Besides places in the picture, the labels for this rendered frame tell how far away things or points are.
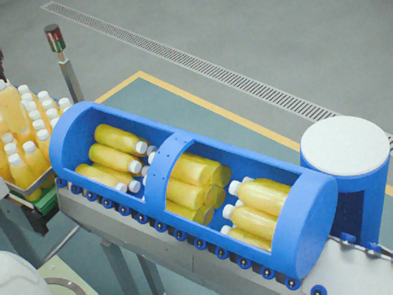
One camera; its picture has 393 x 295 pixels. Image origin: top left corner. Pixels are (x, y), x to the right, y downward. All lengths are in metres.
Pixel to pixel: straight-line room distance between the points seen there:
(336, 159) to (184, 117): 2.04
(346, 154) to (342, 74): 2.18
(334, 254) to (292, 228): 0.31
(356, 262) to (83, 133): 0.98
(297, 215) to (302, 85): 2.50
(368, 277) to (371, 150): 0.41
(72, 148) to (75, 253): 1.25
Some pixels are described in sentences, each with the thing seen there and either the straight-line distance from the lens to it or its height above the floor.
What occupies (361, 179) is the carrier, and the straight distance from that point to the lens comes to 1.62.
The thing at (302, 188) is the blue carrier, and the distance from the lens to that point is 1.29.
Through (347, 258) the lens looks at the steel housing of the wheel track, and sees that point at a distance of 1.54.
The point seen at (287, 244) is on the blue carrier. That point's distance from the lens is 1.27.
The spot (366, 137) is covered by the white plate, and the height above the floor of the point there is 1.04.
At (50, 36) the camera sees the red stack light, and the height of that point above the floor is 1.24.
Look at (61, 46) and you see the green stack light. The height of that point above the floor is 1.18.
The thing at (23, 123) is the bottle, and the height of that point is 1.15.
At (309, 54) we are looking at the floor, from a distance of 4.03.
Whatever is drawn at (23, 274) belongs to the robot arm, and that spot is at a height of 1.29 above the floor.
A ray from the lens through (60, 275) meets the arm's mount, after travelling 1.48.
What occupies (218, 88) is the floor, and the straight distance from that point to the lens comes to 3.76.
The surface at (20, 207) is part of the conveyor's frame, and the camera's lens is 1.98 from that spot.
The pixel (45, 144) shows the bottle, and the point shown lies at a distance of 1.92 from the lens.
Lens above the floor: 2.18
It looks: 42 degrees down
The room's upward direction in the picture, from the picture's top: 12 degrees counter-clockwise
